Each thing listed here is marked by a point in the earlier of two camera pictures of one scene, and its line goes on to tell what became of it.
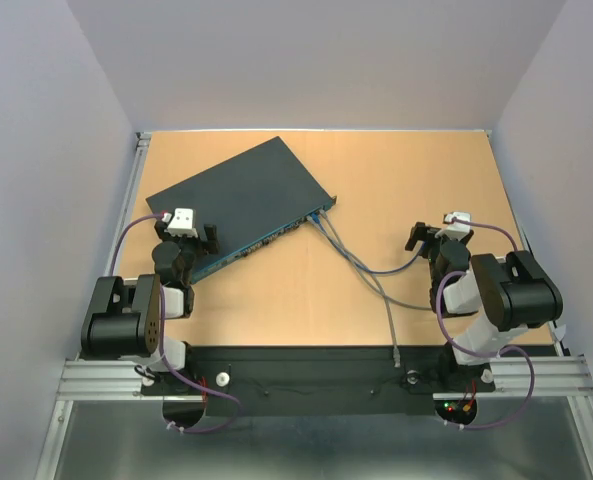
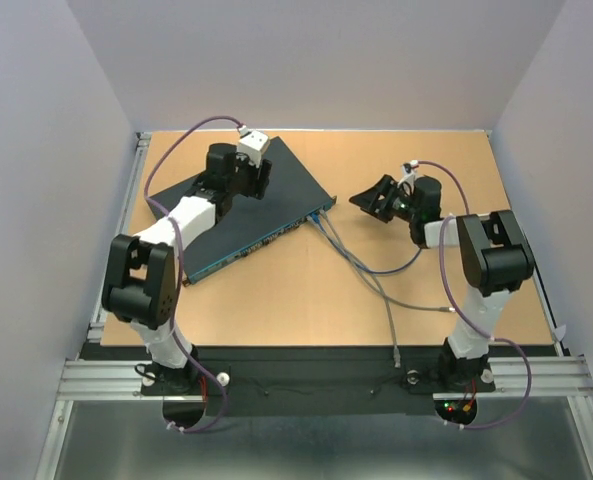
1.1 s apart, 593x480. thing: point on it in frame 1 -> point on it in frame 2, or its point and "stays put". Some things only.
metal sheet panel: x=531 y=438 stays put
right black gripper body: x=434 y=244 -> x=402 y=206
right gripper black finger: x=419 y=232 -> x=377 y=200
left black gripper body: x=189 y=245 -> x=243 y=181
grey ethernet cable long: x=325 y=216 stays put
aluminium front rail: x=118 y=380 stays put
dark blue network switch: x=253 y=198 stays put
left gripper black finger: x=211 y=244 -> x=263 y=177
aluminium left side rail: x=141 y=148 stays put
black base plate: x=318 y=381 stays put
